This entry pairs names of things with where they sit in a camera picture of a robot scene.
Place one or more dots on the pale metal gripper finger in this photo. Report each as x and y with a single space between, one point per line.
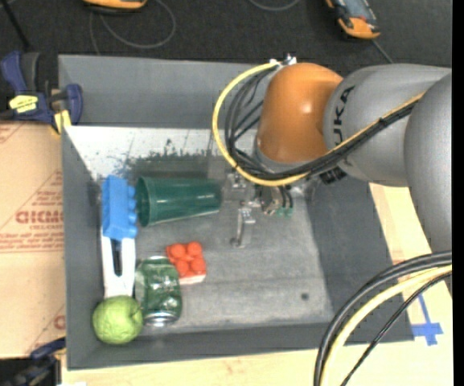
243 227
236 182

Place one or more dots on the grey metal bin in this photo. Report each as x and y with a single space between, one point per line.
255 280

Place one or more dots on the dark green plastic cup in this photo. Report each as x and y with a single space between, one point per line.
179 201

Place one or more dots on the red toy block white base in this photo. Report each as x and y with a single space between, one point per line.
187 260

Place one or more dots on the crushed green drink can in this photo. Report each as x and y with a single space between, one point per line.
160 292

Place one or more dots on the blue toy building block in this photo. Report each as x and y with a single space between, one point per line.
118 207

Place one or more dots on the white slotted plastic piece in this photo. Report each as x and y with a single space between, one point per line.
126 268

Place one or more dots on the green apple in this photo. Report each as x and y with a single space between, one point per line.
116 321

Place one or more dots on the brown cardboard board red print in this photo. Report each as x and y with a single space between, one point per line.
22 223

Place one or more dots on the black cylinder on white bracket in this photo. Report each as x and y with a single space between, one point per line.
331 176

